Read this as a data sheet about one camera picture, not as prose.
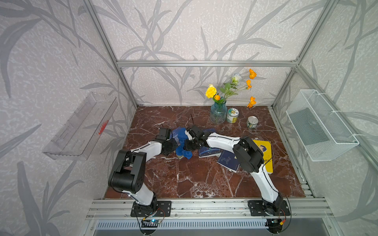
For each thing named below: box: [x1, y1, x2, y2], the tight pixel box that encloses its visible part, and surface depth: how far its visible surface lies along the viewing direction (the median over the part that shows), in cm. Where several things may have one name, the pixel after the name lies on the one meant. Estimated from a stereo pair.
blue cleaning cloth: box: [175, 138, 193, 160], surface depth 93 cm
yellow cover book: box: [252, 139, 274, 175], surface depth 93 cm
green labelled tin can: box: [226, 107, 240, 124], surface depth 108 cm
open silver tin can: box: [246, 115, 259, 129], surface depth 107 cm
